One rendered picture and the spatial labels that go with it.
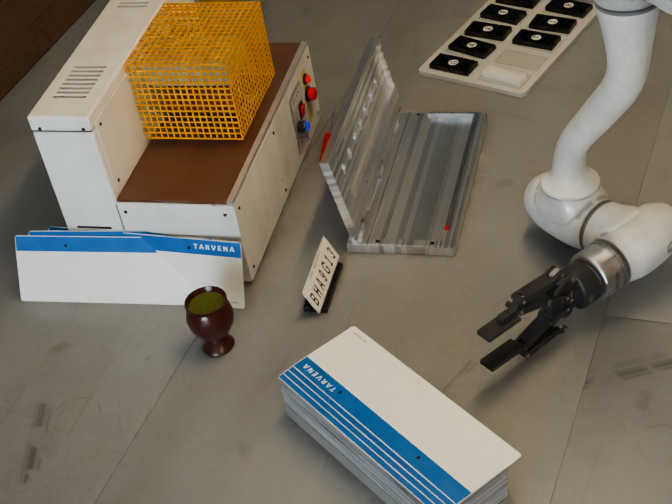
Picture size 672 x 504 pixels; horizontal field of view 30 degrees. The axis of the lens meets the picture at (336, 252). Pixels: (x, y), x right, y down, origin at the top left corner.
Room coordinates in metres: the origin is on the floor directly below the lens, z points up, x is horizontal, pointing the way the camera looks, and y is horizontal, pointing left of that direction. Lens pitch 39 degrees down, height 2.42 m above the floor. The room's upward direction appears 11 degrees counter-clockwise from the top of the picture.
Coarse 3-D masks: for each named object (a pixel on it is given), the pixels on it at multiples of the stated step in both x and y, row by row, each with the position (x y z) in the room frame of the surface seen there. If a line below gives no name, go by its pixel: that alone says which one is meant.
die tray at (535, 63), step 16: (544, 0) 2.63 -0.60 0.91; (528, 16) 2.57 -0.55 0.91; (560, 16) 2.54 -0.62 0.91; (592, 16) 2.52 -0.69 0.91; (512, 32) 2.51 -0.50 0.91; (544, 32) 2.49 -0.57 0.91; (576, 32) 2.46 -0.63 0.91; (496, 48) 2.46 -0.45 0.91; (512, 48) 2.44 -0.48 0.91; (528, 48) 2.43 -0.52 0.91; (560, 48) 2.41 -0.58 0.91; (480, 64) 2.40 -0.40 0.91; (496, 64) 2.39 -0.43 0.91; (512, 64) 2.38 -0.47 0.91; (528, 64) 2.37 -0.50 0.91; (544, 64) 2.35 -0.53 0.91; (448, 80) 2.38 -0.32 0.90; (464, 80) 2.35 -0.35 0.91; (480, 80) 2.34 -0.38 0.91; (496, 80) 2.33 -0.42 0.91; (528, 80) 2.30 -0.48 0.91
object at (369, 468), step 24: (288, 384) 1.44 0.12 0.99; (288, 408) 1.45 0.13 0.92; (312, 408) 1.38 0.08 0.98; (312, 432) 1.40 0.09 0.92; (336, 432) 1.33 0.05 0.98; (336, 456) 1.34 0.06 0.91; (360, 456) 1.28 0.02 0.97; (360, 480) 1.29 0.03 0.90; (384, 480) 1.23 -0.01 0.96; (504, 480) 1.18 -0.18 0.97
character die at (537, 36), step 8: (520, 32) 2.49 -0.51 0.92; (528, 32) 2.48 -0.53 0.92; (536, 32) 2.47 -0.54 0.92; (512, 40) 2.46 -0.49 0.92; (520, 40) 2.45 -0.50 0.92; (528, 40) 2.45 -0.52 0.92; (536, 40) 2.44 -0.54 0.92; (544, 40) 2.43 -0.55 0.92; (552, 40) 2.43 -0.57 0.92; (560, 40) 2.44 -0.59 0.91; (544, 48) 2.41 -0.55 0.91; (552, 48) 2.40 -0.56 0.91
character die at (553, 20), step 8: (536, 16) 2.55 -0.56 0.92; (544, 16) 2.54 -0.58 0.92; (552, 16) 2.53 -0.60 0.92; (536, 24) 2.51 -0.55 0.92; (544, 24) 2.50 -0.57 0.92; (552, 24) 2.49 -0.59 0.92; (560, 24) 2.49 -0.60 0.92; (568, 24) 2.49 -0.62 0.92; (560, 32) 2.47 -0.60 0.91; (568, 32) 2.46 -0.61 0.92
